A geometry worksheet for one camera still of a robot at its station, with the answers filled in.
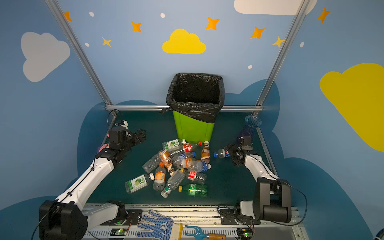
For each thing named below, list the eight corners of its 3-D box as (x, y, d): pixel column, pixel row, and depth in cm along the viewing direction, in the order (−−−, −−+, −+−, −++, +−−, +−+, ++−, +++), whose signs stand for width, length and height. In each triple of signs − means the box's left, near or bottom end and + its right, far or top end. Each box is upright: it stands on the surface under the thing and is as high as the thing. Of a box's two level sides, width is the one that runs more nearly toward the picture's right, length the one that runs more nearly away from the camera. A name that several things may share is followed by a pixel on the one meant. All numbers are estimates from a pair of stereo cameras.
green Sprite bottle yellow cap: (178, 196, 81) (177, 194, 78) (178, 186, 85) (178, 183, 81) (207, 196, 81) (207, 194, 78) (206, 186, 85) (207, 183, 82)
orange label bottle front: (153, 190, 82) (152, 189, 80) (157, 164, 93) (156, 162, 91) (164, 190, 82) (163, 189, 80) (167, 164, 93) (167, 162, 91)
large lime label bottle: (127, 194, 82) (126, 192, 80) (125, 183, 85) (124, 182, 83) (155, 181, 87) (154, 179, 84) (152, 172, 90) (151, 170, 88)
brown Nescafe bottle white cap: (200, 163, 93) (201, 161, 91) (200, 143, 103) (200, 140, 101) (210, 163, 93) (210, 161, 91) (208, 143, 103) (209, 140, 101)
